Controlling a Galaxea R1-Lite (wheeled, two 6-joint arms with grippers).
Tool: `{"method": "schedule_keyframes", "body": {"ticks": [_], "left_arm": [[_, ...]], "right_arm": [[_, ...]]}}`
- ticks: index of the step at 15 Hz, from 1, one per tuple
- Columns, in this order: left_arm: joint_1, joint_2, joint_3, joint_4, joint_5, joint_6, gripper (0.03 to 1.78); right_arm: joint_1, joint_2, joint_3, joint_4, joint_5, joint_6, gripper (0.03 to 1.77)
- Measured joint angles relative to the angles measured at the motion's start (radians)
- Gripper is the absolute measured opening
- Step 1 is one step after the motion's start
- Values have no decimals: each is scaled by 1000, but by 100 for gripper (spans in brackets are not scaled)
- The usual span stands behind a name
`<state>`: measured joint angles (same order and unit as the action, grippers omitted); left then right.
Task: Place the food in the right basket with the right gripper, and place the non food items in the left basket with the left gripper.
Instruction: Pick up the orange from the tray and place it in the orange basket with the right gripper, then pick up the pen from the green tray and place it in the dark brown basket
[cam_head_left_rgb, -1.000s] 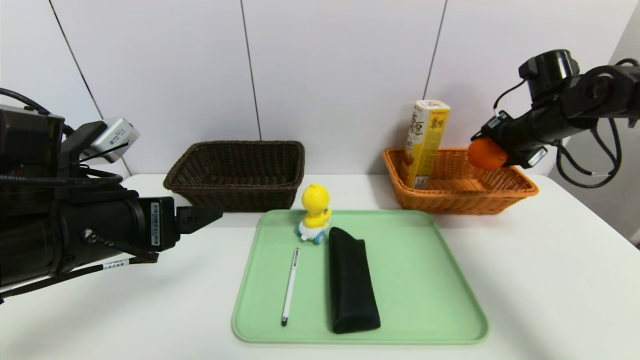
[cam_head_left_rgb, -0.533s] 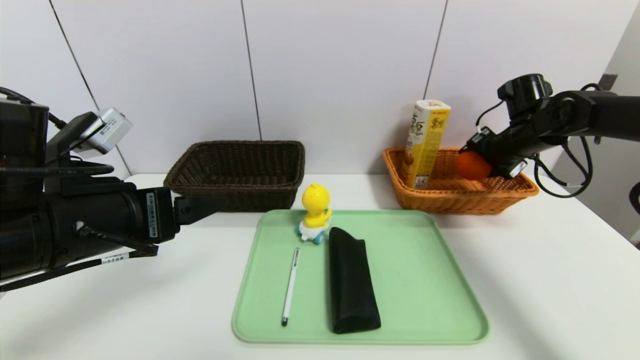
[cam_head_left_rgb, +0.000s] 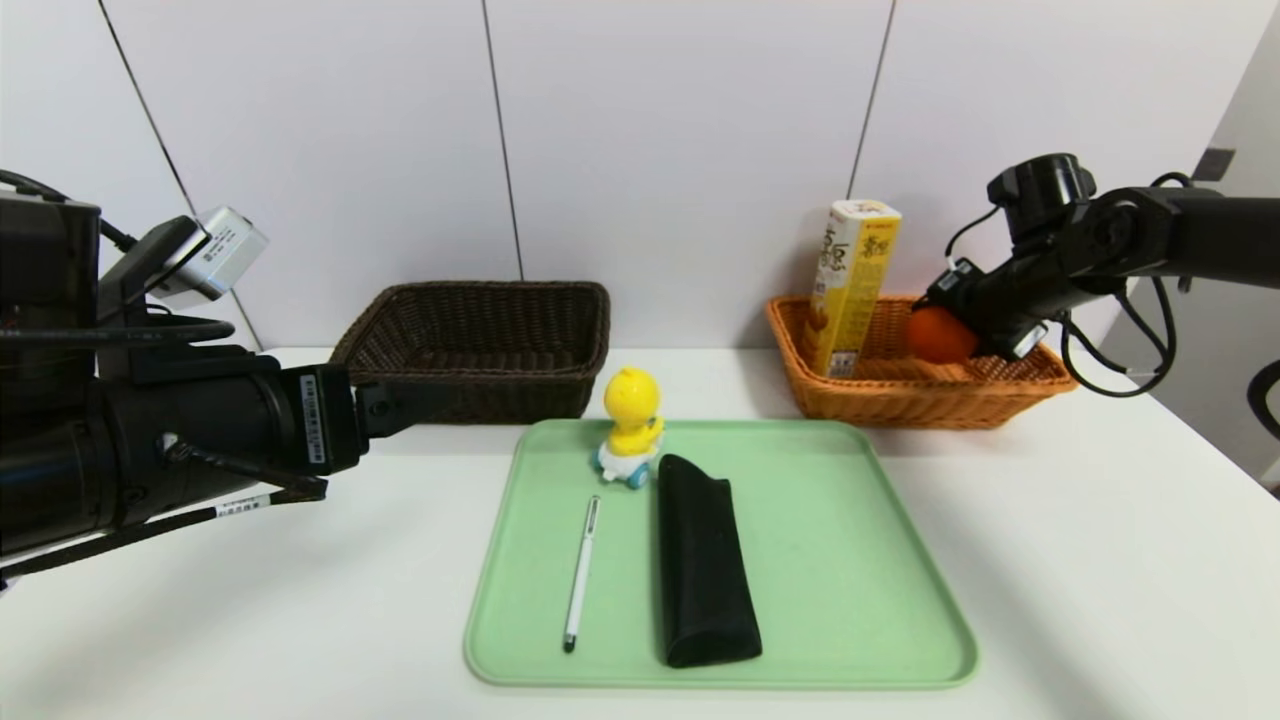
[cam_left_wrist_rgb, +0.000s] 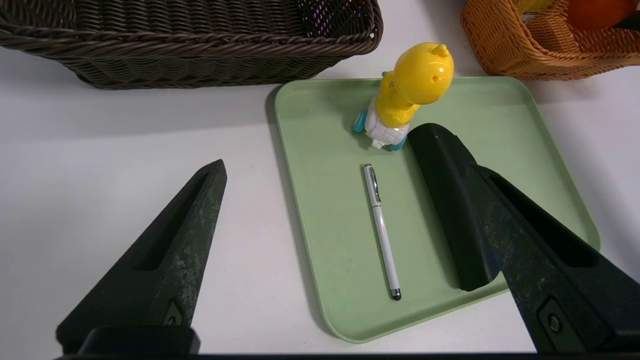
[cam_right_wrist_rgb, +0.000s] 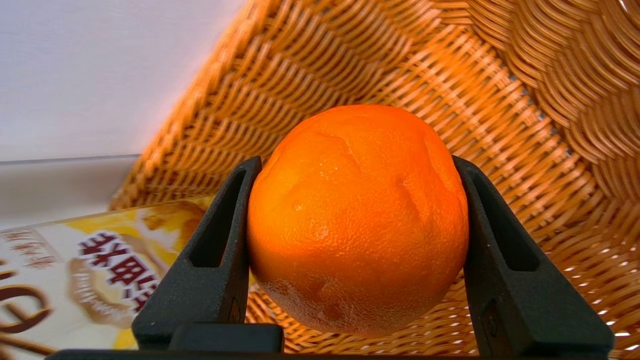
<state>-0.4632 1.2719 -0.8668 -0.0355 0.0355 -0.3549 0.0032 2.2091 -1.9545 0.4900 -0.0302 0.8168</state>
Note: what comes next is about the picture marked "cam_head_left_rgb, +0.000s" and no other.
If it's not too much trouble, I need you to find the yellow chips box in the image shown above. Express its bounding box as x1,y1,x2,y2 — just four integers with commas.
806,200,902,380

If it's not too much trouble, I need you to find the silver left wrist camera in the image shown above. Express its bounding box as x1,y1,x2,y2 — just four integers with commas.
150,206,271,301

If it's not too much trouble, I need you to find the orange fruit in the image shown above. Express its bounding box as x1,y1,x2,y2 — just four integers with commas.
907,306,979,364

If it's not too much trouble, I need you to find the black left camera cable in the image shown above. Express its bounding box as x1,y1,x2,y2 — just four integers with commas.
0,170,141,251

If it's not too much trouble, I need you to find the orange wicker basket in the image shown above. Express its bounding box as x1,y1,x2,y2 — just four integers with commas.
767,295,1078,431

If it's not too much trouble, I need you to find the yellow duck toy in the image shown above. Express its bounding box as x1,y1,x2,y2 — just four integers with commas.
592,367,665,490

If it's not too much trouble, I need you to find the black glasses case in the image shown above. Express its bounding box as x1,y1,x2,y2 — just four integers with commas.
657,453,763,668

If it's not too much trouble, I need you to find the black curved chair armrest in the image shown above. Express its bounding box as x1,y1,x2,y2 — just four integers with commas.
1248,360,1280,441

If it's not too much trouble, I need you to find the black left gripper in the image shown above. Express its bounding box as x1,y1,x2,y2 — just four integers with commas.
89,362,468,530

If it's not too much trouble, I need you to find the dark brown wicker basket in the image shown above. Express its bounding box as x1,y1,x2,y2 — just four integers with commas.
328,281,611,424

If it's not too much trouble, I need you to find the white stylus pen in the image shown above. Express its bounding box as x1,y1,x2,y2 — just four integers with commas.
563,495,602,653

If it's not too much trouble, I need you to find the black labelled left gripper cable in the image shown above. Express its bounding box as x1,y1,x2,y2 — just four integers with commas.
0,445,329,581

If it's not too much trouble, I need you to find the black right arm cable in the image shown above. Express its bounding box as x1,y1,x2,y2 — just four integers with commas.
1058,275,1179,399

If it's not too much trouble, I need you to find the light green plastic tray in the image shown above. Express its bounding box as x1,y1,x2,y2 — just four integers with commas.
464,418,979,691

